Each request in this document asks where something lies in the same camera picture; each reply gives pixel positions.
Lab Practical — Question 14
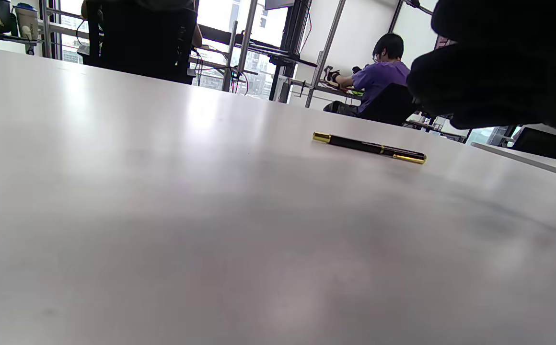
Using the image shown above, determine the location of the person's left hand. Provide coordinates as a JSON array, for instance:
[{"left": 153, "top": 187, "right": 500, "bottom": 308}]
[{"left": 406, "top": 0, "right": 556, "bottom": 142}]

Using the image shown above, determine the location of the black monitor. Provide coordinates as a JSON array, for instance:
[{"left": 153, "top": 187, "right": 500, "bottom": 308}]
[{"left": 510, "top": 126, "right": 556, "bottom": 161}]

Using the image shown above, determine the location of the black mesh office chair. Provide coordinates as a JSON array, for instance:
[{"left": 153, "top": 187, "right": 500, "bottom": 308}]
[{"left": 86, "top": 0, "right": 198, "bottom": 85}]

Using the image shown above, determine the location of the white jug with blue lid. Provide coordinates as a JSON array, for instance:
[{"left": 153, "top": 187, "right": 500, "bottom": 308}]
[{"left": 13, "top": 2, "right": 39, "bottom": 41}]

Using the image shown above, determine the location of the grey metal shelf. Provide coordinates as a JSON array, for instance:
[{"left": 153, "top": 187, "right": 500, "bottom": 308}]
[{"left": 0, "top": 31, "right": 44, "bottom": 48}]

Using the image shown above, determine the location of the silver metal frame post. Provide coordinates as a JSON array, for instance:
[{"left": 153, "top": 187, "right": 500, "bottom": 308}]
[
  {"left": 304, "top": 0, "right": 347, "bottom": 109},
  {"left": 38, "top": 0, "right": 54, "bottom": 59},
  {"left": 221, "top": 0, "right": 259, "bottom": 92}
]

